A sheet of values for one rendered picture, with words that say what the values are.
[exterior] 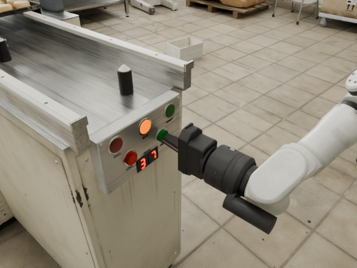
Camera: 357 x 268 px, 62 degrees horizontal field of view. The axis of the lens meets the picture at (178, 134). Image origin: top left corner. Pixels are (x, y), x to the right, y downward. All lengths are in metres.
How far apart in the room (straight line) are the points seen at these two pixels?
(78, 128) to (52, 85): 0.29
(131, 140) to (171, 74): 0.19
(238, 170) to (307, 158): 0.12
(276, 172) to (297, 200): 1.13
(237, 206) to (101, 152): 0.27
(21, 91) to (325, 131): 0.57
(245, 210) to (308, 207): 1.10
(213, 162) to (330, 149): 0.21
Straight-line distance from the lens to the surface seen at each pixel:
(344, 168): 1.95
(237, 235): 1.44
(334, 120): 0.59
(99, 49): 0.88
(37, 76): 0.84
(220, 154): 0.57
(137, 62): 0.77
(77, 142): 0.52
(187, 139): 0.59
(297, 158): 0.54
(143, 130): 0.62
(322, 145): 0.58
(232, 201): 0.57
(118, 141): 0.58
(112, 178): 0.63
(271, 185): 0.53
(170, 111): 0.67
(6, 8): 1.21
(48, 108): 0.56
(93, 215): 0.70
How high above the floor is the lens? 1.17
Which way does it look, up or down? 37 degrees down
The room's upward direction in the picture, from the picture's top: straight up
